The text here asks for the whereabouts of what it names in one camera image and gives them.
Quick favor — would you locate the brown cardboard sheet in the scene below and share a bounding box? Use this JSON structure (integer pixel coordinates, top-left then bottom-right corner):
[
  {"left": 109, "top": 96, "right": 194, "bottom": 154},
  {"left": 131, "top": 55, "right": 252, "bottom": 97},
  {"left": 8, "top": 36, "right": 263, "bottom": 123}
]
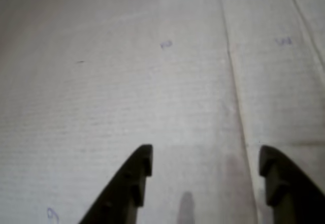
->
[{"left": 0, "top": 0, "right": 325, "bottom": 224}]

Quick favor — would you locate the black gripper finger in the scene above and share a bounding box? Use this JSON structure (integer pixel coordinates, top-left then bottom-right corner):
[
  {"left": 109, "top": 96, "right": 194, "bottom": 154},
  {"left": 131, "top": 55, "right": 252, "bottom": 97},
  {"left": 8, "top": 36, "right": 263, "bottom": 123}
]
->
[
  {"left": 258, "top": 145, "right": 325, "bottom": 224},
  {"left": 77, "top": 144, "right": 154, "bottom": 224}
]

